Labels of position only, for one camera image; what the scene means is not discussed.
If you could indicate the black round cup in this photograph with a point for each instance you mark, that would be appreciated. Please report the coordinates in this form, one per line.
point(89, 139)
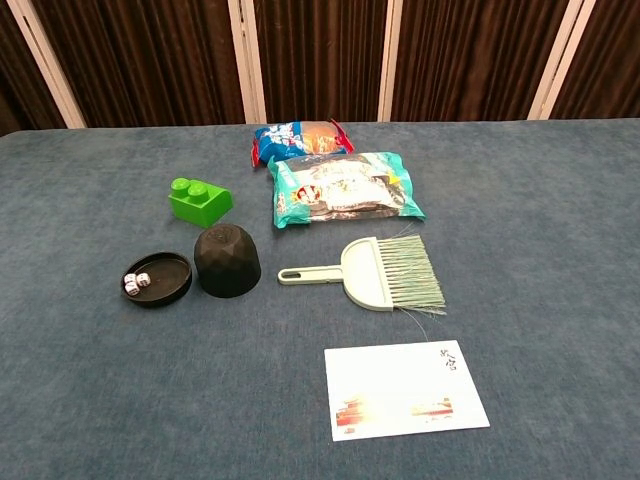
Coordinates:
point(227, 262)

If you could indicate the white hand brush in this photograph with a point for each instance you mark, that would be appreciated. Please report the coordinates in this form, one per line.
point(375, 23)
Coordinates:
point(365, 275)

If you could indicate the black round tray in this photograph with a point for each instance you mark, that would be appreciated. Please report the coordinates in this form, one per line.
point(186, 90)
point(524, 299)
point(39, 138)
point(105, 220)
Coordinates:
point(167, 277)

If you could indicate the teal snack bag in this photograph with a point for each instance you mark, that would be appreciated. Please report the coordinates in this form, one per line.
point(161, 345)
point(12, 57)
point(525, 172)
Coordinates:
point(345, 192)

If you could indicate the blue bread snack packet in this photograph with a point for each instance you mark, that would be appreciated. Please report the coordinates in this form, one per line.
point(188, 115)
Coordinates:
point(295, 140)

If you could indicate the green building block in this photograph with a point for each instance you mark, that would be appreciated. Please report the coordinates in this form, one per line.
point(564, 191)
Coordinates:
point(200, 205)

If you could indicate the white postcard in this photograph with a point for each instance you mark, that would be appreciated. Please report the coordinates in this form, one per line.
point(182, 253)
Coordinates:
point(395, 385)

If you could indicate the dark brown pleated curtain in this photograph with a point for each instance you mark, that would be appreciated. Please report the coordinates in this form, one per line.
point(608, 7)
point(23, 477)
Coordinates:
point(150, 60)
point(320, 60)
point(475, 60)
point(615, 60)
point(20, 75)

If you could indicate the blue felt table cover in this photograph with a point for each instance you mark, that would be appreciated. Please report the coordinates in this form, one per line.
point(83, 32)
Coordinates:
point(525, 275)

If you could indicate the white frame post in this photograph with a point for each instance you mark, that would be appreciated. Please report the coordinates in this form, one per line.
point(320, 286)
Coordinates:
point(561, 60)
point(45, 60)
point(390, 60)
point(247, 60)

